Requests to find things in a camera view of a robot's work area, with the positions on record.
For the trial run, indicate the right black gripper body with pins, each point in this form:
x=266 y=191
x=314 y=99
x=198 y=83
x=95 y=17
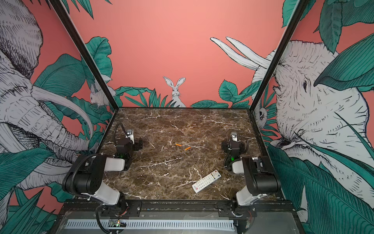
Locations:
x=225 y=146

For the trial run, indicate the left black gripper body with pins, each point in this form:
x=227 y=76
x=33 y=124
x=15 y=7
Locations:
x=136 y=145

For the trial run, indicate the white remote control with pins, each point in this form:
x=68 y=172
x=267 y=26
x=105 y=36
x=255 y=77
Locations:
x=206 y=181

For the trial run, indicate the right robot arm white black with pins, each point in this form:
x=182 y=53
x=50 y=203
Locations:
x=260 y=177

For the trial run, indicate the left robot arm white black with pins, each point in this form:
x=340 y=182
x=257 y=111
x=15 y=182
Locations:
x=85 y=177

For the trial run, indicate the small circuit board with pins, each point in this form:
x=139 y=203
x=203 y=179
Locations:
x=117 y=224

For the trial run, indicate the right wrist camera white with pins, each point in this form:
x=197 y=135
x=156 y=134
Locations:
x=234 y=136

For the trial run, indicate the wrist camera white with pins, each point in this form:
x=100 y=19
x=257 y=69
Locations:
x=234 y=136
x=130 y=135

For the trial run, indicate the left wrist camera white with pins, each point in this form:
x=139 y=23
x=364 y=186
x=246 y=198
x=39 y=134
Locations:
x=130 y=135

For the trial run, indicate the black mounting rail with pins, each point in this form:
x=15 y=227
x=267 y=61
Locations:
x=224 y=208

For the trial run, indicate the white slotted cable duct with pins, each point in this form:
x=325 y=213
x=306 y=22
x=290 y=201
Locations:
x=221 y=225

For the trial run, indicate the left black frame post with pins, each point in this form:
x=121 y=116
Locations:
x=81 y=46

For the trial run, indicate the black frame post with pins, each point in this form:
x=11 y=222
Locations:
x=81 y=46
x=296 y=16

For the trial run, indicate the right black frame post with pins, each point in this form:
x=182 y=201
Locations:
x=296 y=16

